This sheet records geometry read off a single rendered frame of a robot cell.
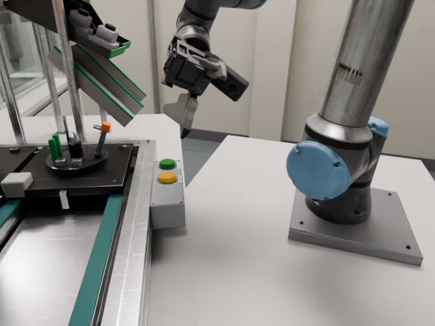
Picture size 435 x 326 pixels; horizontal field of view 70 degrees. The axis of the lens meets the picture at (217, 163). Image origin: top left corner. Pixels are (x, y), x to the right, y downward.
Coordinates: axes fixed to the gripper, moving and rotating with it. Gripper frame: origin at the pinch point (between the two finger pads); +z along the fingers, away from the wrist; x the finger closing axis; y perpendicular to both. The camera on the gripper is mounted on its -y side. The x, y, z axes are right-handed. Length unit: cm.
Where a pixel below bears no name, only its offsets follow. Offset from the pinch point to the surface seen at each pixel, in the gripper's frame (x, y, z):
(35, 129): -79, 33, -58
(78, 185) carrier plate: -30.0, 14.3, -0.4
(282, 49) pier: -46, -107, -201
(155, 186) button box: -23.6, -0.5, -0.9
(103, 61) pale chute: -39, 18, -63
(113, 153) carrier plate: -33.6, 8.1, -16.0
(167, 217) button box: -22.4, -3.5, 7.1
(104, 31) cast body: -17, 20, -43
